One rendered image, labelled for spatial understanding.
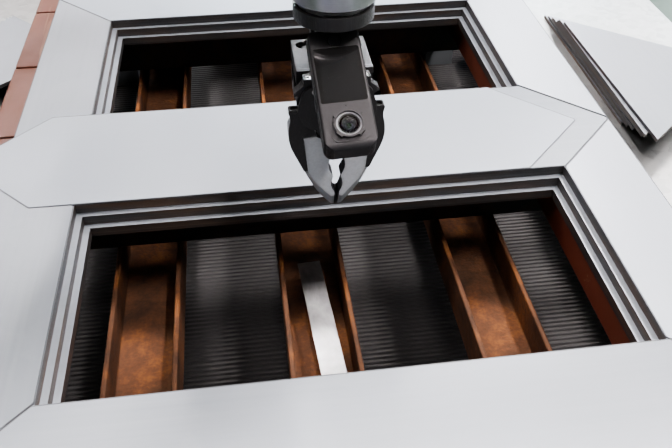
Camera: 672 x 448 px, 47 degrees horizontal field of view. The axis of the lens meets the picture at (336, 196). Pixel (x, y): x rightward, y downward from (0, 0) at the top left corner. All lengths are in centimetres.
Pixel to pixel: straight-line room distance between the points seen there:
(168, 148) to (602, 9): 91
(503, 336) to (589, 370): 25
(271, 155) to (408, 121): 18
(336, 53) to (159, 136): 37
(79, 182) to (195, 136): 15
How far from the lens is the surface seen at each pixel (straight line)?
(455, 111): 102
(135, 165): 94
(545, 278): 124
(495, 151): 96
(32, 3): 180
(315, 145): 73
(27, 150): 101
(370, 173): 90
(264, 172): 91
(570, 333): 117
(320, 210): 89
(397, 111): 101
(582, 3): 159
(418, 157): 93
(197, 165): 93
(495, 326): 98
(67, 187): 93
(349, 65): 67
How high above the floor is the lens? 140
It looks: 39 degrees down
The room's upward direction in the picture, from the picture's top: straight up
